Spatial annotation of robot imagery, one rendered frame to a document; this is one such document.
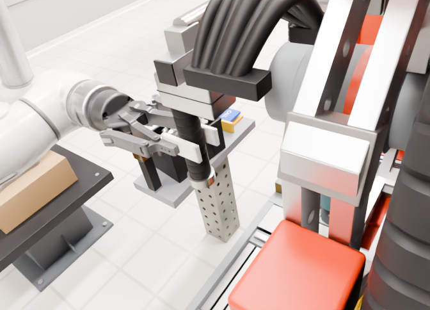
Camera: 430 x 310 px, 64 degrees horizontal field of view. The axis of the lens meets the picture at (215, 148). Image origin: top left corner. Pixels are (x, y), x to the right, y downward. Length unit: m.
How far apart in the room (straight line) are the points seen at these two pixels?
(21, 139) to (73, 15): 3.80
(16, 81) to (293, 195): 1.15
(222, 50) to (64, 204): 1.10
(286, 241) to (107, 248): 1.29
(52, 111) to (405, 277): 0.60
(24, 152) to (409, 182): 0.59
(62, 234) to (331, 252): 1.35
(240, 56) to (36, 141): 0.45
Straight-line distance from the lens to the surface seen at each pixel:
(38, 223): 1.35
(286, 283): 0.28
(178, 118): 0.47
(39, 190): 1.37
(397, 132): 0.48
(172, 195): 0.98
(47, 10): 4.27
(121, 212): 1.65
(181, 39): 0.39
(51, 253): 1.57
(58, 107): 0.69
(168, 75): 0.40
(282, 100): 0.52
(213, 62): 0.35
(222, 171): 1.18
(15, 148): 0.67
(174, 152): 0.50
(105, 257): 1.52
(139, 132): 0.55
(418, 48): 0.46
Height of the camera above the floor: 1.13
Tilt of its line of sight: 38 degrees down
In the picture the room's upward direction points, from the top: 12 degrees counter-clockwise
